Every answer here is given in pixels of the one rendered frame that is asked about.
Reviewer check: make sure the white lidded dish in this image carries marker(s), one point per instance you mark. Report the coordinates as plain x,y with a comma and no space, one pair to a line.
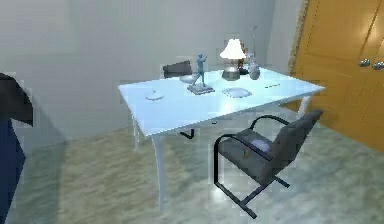
154,96

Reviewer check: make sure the white table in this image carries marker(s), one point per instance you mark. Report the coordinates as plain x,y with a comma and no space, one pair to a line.
186,108

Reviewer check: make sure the white bowl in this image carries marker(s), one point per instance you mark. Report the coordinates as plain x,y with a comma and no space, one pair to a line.
188,79

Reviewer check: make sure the blue figure statue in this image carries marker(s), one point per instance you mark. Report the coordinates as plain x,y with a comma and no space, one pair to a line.
201,78

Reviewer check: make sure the white plate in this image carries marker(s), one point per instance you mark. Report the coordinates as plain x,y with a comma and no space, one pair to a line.
236,92

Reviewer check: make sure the white shade table lamp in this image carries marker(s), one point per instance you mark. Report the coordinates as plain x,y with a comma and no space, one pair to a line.
232,55

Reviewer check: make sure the grey vase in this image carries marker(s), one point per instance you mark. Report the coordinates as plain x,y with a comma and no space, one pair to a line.
254,70

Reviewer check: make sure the black pen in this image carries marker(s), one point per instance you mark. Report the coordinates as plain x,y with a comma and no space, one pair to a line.
272,86

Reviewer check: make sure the orange wooden cupboard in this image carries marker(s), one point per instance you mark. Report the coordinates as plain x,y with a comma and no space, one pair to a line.
346,83

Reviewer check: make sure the silver cupboard knob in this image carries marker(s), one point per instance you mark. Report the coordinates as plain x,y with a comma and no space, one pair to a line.
378,65
364,62

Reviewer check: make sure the dark blue furniture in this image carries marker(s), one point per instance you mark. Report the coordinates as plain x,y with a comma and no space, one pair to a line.
11,143

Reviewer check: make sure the grey chair with black frame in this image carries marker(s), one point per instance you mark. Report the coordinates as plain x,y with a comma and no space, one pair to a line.
177,68
283,146

